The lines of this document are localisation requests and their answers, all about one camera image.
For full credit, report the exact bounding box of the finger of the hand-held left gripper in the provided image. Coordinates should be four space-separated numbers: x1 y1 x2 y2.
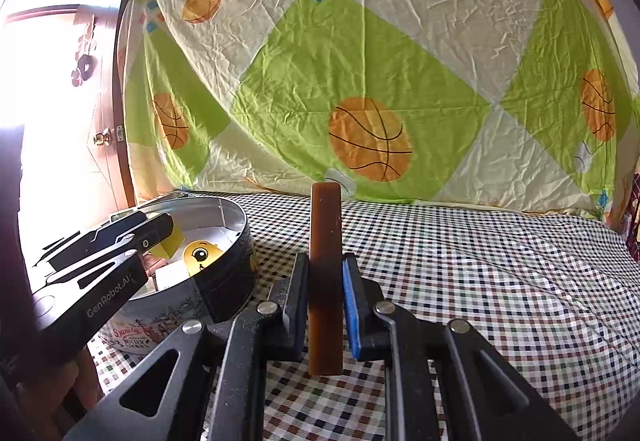
32 212 176 275
46 250 145 289

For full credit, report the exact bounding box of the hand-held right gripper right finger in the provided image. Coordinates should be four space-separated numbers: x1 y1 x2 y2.
341 252 581 441

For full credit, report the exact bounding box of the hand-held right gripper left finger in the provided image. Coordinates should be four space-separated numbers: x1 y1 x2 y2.
65 251 311 441

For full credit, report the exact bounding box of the brown wooden comb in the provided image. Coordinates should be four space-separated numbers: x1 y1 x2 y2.
307 181 346 376

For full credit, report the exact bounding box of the yellow toy block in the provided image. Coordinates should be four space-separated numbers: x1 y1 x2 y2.
150 220 185 258

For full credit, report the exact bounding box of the round metal cookie tin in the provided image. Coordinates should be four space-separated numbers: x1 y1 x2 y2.
97 194 260 357

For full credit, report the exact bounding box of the white card box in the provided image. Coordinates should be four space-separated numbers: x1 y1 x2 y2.
155 266 193 292

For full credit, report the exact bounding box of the yellow smiley face box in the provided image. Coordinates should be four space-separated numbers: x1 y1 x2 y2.
181 241 226 278

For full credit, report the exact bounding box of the person's left forearm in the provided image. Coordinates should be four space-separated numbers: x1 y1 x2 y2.
47 356 98 427

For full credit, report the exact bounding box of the wooden door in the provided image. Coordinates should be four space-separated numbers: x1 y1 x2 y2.
0 0 151 222

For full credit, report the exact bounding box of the checkered cloth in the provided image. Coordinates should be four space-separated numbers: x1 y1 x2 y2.
87 191 640 441

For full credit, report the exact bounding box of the door ornament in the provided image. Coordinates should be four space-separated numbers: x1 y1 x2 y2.
70 18 99 87

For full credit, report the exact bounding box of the green basketball printed sheet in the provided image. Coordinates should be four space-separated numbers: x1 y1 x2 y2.
122 0 633 222

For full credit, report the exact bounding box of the red bear printed cloth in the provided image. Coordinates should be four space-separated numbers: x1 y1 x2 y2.
627 174 640 262

